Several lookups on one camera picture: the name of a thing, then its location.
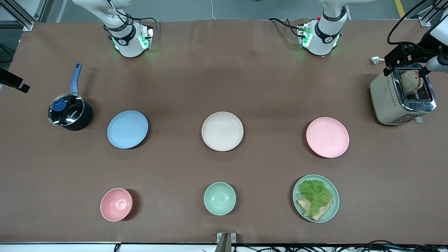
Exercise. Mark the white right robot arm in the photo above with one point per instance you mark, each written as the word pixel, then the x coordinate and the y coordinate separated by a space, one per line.
pixel 127 43

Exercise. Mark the beige chrome toaster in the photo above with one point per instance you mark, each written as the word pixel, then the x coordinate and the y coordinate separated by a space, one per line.
pixel 386 101

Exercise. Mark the small green bowl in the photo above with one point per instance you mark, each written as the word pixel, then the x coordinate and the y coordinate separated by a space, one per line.
pixel 219 198

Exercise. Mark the brown bread slice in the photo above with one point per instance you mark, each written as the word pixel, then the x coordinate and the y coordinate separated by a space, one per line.
pixel 323 211

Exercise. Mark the grey metal camera bracket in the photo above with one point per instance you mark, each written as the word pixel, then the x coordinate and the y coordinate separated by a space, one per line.
pixel 225 242

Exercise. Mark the brown toast slice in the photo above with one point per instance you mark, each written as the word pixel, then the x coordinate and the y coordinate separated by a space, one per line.
pixel 409 82

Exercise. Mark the green lettuce leaf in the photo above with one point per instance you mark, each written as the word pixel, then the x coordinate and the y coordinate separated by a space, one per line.
pixel 315 192

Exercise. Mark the pink plate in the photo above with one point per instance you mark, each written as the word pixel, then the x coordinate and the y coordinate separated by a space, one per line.
pixel 327 137

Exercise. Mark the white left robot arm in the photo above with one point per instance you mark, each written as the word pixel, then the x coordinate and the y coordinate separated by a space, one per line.
pixel 323 36

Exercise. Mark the small pink bowl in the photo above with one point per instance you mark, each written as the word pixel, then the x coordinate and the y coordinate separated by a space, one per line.
pixel 116 204

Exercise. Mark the arm base connector panel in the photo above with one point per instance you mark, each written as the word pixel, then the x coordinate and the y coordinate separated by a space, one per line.
pixel 304 35
pixel 147 38

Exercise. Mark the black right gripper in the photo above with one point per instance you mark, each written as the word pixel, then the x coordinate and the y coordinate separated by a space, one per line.
pixel 10 79

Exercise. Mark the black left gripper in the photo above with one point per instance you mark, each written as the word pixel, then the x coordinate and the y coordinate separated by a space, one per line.
pixel 408 53

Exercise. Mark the beige plate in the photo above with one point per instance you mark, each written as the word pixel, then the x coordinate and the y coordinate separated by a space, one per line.
pixel 222 131

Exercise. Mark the light blue plate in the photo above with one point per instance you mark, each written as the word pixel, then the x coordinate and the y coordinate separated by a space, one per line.
pixel 127 129

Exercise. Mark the green plate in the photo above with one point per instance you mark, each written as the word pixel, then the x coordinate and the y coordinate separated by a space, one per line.
pixel 334 206

